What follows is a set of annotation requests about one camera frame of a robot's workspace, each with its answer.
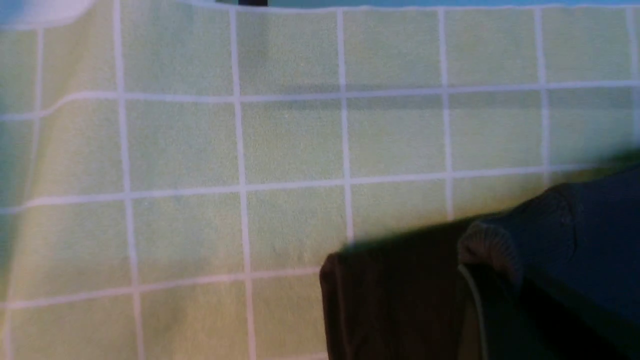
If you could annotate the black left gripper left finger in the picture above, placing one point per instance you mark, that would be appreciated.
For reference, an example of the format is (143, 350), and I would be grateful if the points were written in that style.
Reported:
(494, 325)

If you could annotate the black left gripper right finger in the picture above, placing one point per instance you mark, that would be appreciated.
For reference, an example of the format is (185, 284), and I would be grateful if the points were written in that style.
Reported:
(577, 327)

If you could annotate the dark gray long-sleeve top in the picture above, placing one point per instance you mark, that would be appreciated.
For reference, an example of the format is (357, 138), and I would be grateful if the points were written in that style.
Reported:
(397, 299)

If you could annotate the light green checkered tablecloth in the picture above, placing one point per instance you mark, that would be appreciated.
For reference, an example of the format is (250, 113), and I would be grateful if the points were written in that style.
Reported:
(174, 172)

